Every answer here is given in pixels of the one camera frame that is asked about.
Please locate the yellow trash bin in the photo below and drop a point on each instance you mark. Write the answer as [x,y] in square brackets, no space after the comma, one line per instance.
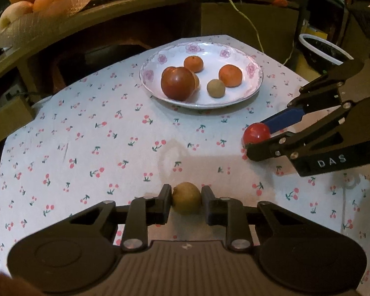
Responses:
[322,49]

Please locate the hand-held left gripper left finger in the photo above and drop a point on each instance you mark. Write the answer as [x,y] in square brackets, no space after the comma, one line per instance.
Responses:
[164,204]

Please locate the large orange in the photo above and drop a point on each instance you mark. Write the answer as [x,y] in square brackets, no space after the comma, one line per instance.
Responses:
[230,75]

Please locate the dark shelf rack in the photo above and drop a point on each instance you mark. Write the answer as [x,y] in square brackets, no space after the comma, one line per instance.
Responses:
[342,0]

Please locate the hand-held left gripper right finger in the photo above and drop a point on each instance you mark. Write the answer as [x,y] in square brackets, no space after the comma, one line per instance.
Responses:
[210,205]

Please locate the pale yellow apple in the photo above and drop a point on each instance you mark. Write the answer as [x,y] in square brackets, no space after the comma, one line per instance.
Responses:
[14,15]

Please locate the black bin bag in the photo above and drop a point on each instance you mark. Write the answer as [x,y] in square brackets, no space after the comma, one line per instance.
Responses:
[325,51]

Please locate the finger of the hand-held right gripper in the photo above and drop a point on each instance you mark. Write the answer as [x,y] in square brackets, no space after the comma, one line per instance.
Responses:
[271,149]
[282,120]

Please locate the large dark red tomato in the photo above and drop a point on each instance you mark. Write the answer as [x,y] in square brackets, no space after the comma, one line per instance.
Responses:
[177,84]

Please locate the white floral plate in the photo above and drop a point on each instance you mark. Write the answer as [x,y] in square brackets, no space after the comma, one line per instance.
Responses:
[203,98]

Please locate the brown cardboard box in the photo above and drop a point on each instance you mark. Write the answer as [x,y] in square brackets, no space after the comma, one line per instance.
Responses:
[6,120]

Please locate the fruits in net bag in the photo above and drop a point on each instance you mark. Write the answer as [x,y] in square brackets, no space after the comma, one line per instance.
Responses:
[49,21]

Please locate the small brown longan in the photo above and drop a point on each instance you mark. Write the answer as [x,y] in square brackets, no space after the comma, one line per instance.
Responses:
[215,88]

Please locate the small orange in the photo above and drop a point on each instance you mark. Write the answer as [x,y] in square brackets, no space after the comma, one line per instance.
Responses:
[193,64]

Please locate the brown kiwi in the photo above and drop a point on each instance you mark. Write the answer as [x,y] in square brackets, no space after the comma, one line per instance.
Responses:
[186,198]

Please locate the cherry print tablecloth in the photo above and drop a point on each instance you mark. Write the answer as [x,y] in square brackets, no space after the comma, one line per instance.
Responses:
[111,148]

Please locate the small red object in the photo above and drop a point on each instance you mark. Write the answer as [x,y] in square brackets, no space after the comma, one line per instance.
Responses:
[280,1]

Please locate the wooden cabinet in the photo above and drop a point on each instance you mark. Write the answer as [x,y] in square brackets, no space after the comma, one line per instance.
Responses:
[111,24]

